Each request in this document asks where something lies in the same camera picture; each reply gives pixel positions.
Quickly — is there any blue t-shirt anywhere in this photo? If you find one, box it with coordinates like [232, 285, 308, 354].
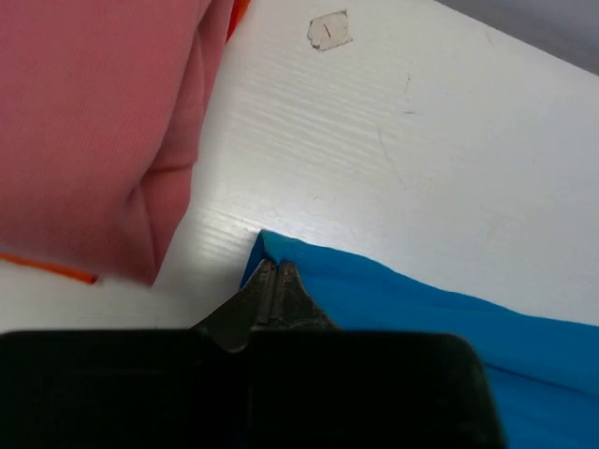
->
[242, 230, 598, 448]

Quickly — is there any small sticker on table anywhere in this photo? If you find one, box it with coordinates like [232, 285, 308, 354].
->
[307, 9, 353, 51]

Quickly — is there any pink folded t-shirt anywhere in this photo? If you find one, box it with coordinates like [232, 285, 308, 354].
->
[0, 0, 235, 286]

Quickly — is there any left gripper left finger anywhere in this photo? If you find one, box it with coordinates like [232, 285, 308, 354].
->
[1, 259, 277, 448]

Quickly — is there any orange folded t-shirt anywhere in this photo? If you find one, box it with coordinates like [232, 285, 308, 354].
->
[0, 0, 252, 286]

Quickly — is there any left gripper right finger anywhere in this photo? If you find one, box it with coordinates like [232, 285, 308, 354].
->
[247, 262, 505, 448]

